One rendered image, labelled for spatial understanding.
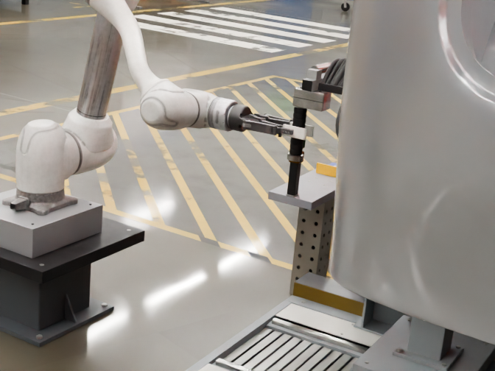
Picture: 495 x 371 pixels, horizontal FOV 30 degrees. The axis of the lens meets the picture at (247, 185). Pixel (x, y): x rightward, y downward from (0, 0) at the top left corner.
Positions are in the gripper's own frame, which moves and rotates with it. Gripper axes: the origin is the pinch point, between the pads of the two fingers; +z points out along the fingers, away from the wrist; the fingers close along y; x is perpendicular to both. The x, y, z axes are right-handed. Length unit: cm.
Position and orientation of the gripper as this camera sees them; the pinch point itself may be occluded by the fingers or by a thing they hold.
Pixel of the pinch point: (298, 130)
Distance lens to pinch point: 250.7
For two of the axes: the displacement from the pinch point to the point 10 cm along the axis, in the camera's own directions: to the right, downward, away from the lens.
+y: -4.9, 2.2, -8.4
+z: 8.7, 2.2, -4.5
